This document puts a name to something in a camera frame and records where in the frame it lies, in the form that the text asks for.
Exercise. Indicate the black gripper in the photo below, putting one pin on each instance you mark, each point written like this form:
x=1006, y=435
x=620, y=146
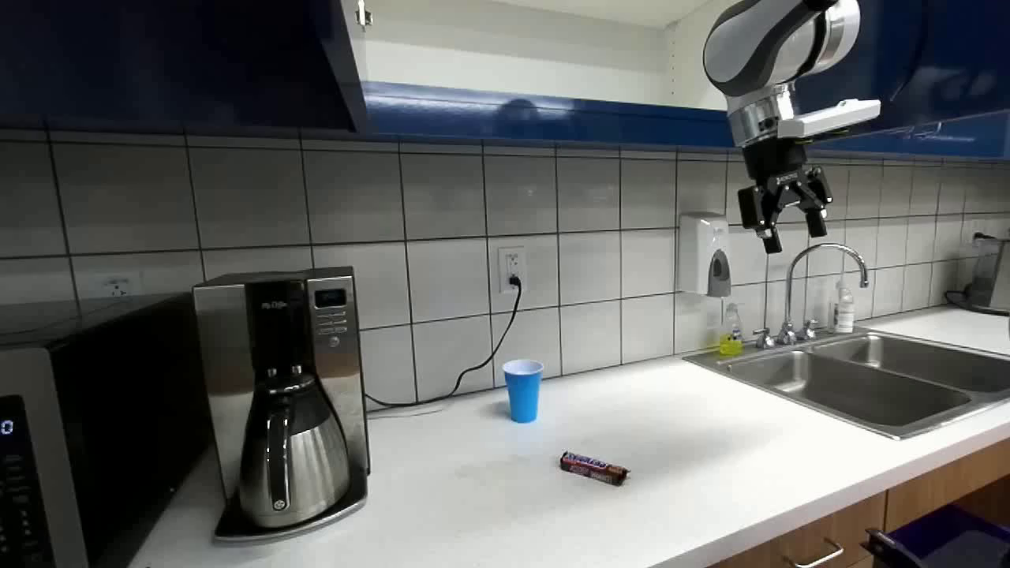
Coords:
x=777, y=163

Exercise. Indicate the Snickers chocolate bar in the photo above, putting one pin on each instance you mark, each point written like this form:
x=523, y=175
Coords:
x=591, y=467

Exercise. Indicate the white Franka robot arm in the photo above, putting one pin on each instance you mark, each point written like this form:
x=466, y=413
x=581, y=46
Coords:
x=759, y=48

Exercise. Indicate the blue cabinet door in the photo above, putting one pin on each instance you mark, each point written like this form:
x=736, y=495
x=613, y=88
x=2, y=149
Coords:
x=895, y=52

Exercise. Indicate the wooden base cabinet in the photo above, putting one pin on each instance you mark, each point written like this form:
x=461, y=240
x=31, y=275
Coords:
x=925, y=491

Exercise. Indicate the chrome sink faucet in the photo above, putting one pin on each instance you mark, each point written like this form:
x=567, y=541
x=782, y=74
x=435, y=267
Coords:
x=790, y=289

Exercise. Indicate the white pump soap bottle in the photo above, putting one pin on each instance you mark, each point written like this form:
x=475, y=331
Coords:
x=844, y=311

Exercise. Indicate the yellow dish soap bottle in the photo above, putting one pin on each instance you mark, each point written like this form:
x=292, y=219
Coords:
x=727, y=339

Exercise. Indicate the stainless steel double sink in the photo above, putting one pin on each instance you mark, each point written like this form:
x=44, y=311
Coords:
x=841, y=382

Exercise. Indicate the dark countertop appliance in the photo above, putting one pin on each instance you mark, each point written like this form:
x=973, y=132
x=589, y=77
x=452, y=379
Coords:
x=981, y=277

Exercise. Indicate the blue plastic cup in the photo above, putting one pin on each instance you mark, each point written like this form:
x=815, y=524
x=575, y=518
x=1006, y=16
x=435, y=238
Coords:
x=523, y=395

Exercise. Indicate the dark blue bin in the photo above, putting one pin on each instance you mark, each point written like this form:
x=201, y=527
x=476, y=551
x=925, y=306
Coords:
x=947, y=537

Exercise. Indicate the steel black coffee maker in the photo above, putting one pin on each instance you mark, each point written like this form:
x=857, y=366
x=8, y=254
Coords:
x=334, y=349

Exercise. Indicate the steel coffee carafe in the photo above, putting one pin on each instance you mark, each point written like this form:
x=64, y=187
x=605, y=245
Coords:
x=294, y=453

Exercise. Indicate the black microwave oven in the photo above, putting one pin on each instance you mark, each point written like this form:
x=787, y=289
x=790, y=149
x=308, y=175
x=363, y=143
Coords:
x=104, y=419

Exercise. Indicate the white wall soap dispenser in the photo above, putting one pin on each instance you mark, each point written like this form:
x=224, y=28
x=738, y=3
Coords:
x=699, y=247

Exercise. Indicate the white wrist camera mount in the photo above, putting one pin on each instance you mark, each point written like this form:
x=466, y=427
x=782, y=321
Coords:
x=837, y=114

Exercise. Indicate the white wall outlet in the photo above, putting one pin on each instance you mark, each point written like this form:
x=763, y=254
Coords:
x=117, y=289
x=513, y=264

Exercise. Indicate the blue wall cabinet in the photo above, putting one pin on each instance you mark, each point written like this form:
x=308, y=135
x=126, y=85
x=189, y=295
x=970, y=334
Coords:
x=526, y=114

